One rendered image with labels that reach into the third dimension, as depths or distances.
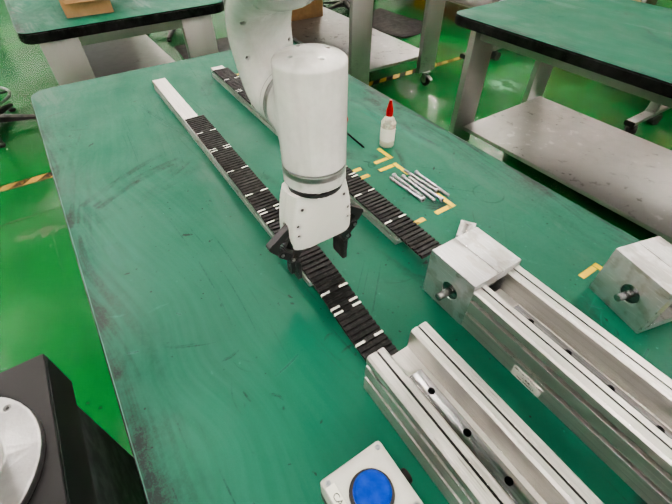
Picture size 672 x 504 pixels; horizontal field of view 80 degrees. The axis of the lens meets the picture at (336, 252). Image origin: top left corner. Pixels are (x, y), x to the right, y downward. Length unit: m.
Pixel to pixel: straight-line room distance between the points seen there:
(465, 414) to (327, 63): 0.43
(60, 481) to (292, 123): 0.44
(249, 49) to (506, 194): 0.64
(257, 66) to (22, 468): 0.50
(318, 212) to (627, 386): 0.45
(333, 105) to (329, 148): 0.05
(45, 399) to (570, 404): 0.63
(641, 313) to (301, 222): 0.53
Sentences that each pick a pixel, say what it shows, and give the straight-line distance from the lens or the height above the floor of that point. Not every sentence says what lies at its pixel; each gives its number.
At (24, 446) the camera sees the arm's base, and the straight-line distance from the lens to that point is 0.57.
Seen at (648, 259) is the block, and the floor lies 0.87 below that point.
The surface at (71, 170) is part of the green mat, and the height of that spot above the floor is 0.78.
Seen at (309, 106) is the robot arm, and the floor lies 1.12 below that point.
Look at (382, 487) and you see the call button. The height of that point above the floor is 0.85.
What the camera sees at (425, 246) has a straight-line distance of 0.72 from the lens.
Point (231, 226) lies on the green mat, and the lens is 0.83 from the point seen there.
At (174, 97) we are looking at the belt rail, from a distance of 1.32.
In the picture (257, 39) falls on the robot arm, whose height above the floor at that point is 1.16.
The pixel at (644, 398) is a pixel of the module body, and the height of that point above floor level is 0.84.
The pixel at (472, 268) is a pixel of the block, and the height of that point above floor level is 0.87.
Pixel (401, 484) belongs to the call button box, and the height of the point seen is 0.84.
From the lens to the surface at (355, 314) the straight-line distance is 0.63.
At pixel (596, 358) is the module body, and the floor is 0.84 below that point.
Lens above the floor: 1.31
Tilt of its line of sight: 45 degrees down
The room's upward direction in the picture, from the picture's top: straight up
